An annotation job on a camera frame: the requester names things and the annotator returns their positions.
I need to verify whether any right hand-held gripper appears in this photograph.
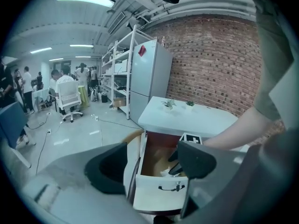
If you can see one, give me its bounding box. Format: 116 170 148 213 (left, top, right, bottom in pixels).
168 132 203 176

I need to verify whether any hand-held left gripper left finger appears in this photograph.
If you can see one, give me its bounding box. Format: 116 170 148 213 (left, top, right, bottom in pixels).
85 142 128 195

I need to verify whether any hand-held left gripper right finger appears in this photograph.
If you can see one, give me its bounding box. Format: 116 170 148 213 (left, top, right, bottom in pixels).
177 140 217 219

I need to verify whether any white plastic bag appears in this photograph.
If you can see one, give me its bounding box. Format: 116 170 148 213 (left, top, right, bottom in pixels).
159 166 187 178

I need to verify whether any white drawer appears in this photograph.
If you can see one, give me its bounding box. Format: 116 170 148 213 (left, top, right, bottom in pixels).
132 129 190 216

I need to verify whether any person's right forearm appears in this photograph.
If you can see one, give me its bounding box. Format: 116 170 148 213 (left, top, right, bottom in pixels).
202 105 274 152

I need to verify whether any white cabinet top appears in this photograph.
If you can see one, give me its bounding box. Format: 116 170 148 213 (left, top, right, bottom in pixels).
138 96 239 140

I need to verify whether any cardboard box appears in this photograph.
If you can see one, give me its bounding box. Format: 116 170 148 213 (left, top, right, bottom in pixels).
113 97 127 108

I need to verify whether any white office chair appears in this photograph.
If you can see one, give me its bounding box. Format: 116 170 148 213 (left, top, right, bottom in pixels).
57 80 84 123

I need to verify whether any white metal shelf rack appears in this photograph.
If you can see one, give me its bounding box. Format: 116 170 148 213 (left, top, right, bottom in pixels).
100 24 157 121

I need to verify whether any white refrigerator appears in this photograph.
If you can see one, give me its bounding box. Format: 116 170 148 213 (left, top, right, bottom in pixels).
129 40 174 126

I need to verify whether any table with white cloth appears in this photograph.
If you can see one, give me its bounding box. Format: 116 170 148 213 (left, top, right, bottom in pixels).
32 88 51 112

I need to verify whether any blue padded panel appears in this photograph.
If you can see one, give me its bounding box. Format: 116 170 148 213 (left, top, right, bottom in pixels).
0 101 32 169

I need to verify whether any ceiling air vent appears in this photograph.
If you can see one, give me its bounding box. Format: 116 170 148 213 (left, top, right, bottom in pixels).
107 11 126 34

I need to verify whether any bundle of white ceiling pipes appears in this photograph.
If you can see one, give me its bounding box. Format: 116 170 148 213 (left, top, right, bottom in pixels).
137 0 257 21

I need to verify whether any black floor cable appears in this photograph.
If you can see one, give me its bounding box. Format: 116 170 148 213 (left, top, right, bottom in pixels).
36 131 51 175
98 119 141 130

